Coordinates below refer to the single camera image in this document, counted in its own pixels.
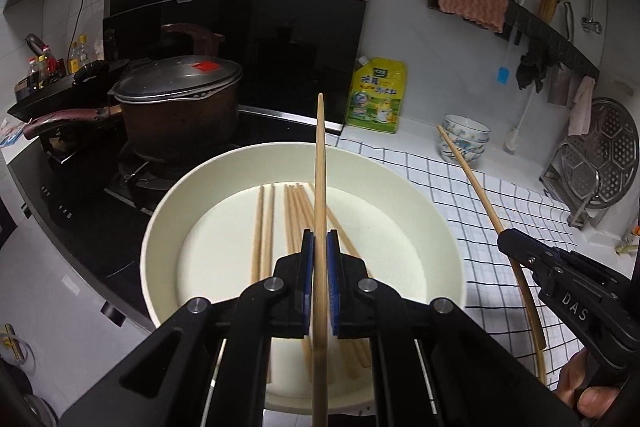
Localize wooden chopstick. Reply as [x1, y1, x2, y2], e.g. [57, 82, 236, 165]
[311, 93, 331, 427]
[290, 184, 307, 258]
[251, 185, 265, 284]
[308, 185, 372, 280]
[302, 183, 374, 370]
[296, 183, 362, 380]
[437, 124, 548, 385]

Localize white long-handled spoon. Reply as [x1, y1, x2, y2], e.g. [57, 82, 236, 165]
[504, 87, 535, 154]

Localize brown pot with maroon handle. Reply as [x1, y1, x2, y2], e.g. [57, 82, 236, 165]
[22, 77, 244, 158]

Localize black hanging cloth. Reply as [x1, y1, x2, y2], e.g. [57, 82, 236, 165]
[515, 52, 551, 94]

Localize pink dishcloth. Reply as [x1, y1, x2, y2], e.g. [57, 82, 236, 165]
[436, 0, 508, 32]

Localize black wok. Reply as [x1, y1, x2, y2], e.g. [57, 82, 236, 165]
[7, 62, 131, 120]

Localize round steel steamer plate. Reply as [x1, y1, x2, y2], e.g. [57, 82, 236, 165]
[557, 97, 640, 210]

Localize small pink towel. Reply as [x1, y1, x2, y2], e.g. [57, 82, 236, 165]
[567, 77, 597, 135]

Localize black wall rack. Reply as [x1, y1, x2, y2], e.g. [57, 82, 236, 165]
[420, 0, 600, 82]

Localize black gas stove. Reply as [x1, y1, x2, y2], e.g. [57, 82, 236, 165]
[7, 107, 346, 308]

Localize white round plate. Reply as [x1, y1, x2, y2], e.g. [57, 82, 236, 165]
[140, 142, 468, 412]

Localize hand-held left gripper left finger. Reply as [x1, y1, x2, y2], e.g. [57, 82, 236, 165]
[57, 230, 315, 427]

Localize person's right hand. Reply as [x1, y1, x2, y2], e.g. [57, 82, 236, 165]
[555, 347, 637, 422]

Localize floral ceramic bowl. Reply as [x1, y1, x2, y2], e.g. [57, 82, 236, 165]
[441, 137, 490, 156]
[442, 114, 491, 146]
[440, 147, 487, 171]

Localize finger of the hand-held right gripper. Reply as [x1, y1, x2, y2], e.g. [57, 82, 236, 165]
[497, 228, 561, 280]

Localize steel angle valve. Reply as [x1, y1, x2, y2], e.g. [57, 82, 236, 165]
[580, 0, 604, 36]

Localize steel stand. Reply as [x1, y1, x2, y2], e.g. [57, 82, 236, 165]
[540, 167, 592, 229]

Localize grey pot lid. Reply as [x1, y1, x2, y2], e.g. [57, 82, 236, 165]
[109, 56, 244, 102]

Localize yellow seasoning pouch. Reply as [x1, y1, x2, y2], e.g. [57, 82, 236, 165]
[346, 55, 407, 134]

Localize maroon curved handle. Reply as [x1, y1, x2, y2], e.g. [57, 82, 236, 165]
[160, 23, 226, 58]

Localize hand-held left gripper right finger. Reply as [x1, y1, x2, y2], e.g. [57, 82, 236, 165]
[327, 230, 581, 427]

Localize white black checkered cloth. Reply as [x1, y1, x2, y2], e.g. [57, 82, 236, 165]
[325, 132, 588, 390]

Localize blue white packet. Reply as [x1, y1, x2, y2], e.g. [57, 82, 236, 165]
[0, 119, 26, 148]

